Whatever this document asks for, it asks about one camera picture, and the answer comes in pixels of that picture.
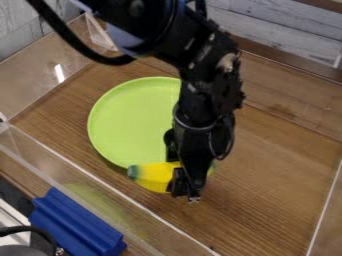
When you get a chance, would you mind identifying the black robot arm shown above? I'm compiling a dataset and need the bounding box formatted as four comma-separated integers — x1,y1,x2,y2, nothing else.
76,0,246,201

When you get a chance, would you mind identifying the blue plastic clamp block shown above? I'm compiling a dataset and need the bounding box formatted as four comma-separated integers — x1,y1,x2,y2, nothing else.
29,187,127,256

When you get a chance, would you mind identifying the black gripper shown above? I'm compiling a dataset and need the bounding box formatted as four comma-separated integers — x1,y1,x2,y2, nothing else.
163,109,236,203

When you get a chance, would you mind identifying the clear acrylic front wall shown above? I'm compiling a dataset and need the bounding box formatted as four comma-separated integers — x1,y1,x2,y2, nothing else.
0,122,220,256

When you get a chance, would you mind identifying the green round plate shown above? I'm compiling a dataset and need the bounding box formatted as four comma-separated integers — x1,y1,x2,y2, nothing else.
87,76,180,168

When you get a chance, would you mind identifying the yellow toy banana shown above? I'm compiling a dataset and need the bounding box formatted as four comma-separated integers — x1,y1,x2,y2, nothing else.
127,161,215,194

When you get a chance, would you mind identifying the black cable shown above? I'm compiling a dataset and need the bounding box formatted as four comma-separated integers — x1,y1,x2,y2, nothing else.
25,0,137,66

